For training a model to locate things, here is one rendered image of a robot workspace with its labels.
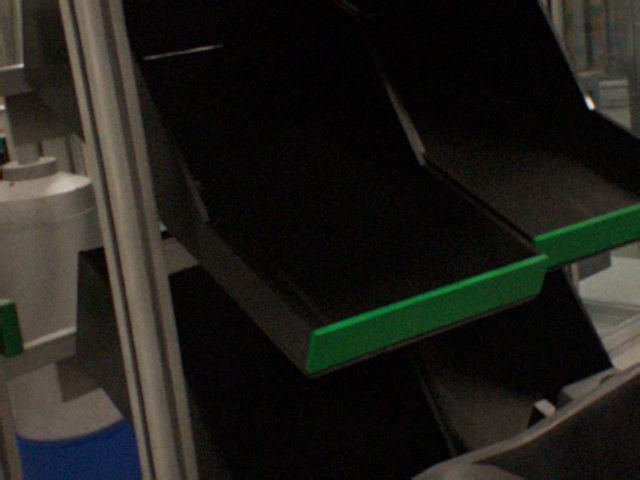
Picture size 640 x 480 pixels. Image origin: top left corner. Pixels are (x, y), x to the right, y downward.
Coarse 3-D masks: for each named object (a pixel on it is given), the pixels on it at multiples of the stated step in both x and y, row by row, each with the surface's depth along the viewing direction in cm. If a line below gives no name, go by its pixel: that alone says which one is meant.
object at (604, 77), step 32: (576, 0) 174; (608, 0) 180; (576, 32) 175; (608, 32) 180; (576, 64) 176; (608, 64) 181; (608, 96) 182; (160, 224) 171; (608, 256) 185; (608, 288) 186; (608, 320) 187
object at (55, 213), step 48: (0, 192) 136; (48, 192) 135; (0, 240) 135; (48, 240) 135; (96, 240) 139; (0, 288) 137; (48, 288) 136; (48, 384) 138; (48, 432) 140; (96, 432) 141
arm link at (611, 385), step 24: (600, 384) 27; (624, 384) 26; (576, 408) 26; (600, 408) 26; (624, 408) 26; (528, 432) 26; (552, 432) 25; (576, 432) 26; (600, 432) 26; (624, 432) 26; (480, 456) 25; (504, 456) 25; (528, 456) 25; (552, 456) 25; (576, 456) 26; (600, 456) 26; (624, 456) 26
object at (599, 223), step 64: (384, 0) 84; (448, 0) 80; (512, 0) 75; (384, 64) 66; (448, 64) 79; (512, 64) 76; (448, 128) 72; (512, 128) 73; (576, 128) 73; (512, 192) 67; (576, 192) 68; (576, 256) 62
